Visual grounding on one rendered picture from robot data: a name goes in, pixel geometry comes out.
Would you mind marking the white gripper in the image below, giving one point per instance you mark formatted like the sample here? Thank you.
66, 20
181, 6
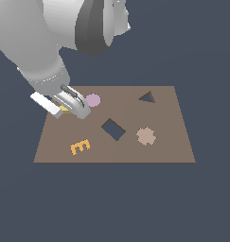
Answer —
45, 103

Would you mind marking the small yellow block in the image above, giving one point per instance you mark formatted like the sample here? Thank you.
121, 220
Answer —
64, 109

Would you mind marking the brown slotted board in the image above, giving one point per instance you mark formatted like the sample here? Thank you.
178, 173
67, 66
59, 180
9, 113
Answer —
126, 151

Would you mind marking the pink round disc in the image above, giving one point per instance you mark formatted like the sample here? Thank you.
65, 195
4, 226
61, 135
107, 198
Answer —
93, 100

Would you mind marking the orange letter E piece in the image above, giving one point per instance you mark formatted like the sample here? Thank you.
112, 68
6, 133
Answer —
79, 146

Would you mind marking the tan flower-shaped piece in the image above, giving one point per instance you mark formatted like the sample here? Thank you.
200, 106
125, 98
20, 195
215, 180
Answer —
146, 136

